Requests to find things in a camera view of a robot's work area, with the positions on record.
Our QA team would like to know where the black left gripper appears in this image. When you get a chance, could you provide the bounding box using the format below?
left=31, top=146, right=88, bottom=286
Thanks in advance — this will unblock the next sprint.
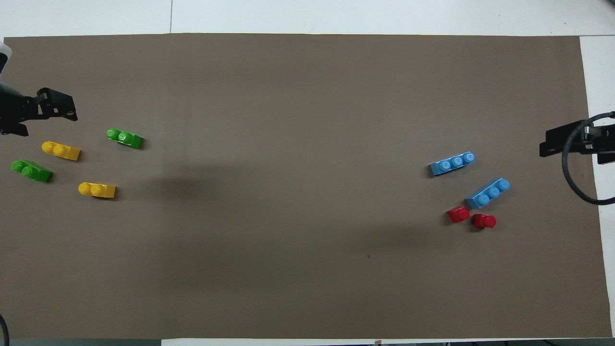
left=0, top=87, right=79, bottom=138

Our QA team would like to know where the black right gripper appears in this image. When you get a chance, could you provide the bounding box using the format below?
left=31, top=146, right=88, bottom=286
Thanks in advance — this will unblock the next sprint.
left=539, top=120, right=615, bottom=167

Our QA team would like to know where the green two-stud toy block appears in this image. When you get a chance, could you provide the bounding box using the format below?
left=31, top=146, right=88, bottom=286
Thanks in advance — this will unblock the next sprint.
left=106, top=127, right=144, bottom=149
left=11, top=159, right=53, bottom=183

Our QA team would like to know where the blue three-stud toy block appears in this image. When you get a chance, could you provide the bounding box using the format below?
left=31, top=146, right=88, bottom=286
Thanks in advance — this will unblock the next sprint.
left=429, top=151, right=477, bottom=177
left=465, top=177, right=511, bottom=209

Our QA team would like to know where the yellow two-stud toy block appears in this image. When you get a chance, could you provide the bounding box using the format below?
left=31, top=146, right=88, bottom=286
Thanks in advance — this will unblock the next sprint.
left=78, top=182, right=117, bottom=199
left=41, top=140, right=82, bottom=161

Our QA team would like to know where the brown table mat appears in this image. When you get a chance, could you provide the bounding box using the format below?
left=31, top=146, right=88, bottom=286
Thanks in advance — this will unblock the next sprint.
left=0, top=33, right=614, bottom=340

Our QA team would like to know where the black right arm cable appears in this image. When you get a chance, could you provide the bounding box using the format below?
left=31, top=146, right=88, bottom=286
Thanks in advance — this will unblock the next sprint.
left=561, top=111, right=615, bottom=206

